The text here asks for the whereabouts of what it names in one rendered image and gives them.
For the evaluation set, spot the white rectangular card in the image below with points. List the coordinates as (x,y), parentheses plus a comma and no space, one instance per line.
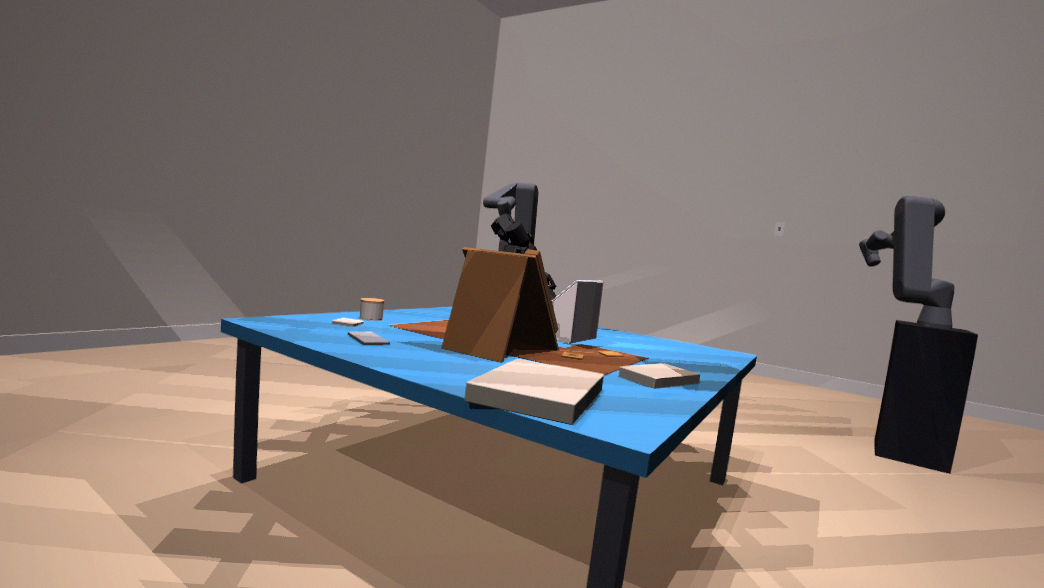
(368,338)

